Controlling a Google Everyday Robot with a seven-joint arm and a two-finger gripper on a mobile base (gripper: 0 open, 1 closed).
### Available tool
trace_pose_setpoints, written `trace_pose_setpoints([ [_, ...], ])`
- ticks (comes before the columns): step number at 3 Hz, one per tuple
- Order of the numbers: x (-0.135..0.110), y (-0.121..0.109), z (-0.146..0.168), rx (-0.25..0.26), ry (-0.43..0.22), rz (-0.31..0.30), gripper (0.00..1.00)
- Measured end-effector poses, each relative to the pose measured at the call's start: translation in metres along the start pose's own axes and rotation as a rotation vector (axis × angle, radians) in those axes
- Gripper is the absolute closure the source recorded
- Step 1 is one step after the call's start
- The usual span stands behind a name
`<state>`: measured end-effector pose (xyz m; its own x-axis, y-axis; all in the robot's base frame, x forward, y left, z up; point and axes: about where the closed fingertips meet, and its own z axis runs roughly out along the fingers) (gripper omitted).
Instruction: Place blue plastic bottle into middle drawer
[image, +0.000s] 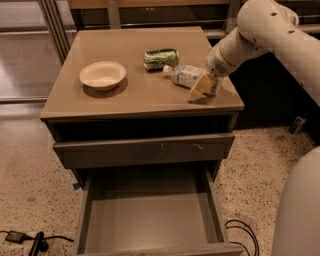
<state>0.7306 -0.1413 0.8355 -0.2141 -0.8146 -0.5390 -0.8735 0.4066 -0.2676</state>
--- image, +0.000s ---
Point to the metal railing frame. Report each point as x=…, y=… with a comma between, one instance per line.
x=216, y=17

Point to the small dark floor device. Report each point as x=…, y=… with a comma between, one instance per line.
x=297, y=125

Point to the grey drawer cabinet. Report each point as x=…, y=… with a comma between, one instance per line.
x=144, y=104

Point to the open grey middle drawer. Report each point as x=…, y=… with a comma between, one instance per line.
x=152, y=210

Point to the green soda can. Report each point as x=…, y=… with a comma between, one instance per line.
x=157, y=59

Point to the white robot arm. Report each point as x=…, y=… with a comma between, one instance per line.
x=265, y=25

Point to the blue tape piece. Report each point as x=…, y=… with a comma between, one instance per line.
x=76, y=186

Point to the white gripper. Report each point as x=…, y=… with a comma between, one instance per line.
x=217, y=65

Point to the white paper bowl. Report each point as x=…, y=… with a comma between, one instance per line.
x=102, y=76

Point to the black power adapter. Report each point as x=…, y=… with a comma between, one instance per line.
x=15, y=237

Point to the grey top drawer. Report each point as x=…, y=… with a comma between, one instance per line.
x=107, y=153

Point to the clear plastic water bottle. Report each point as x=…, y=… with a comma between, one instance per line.
x=186, y=75

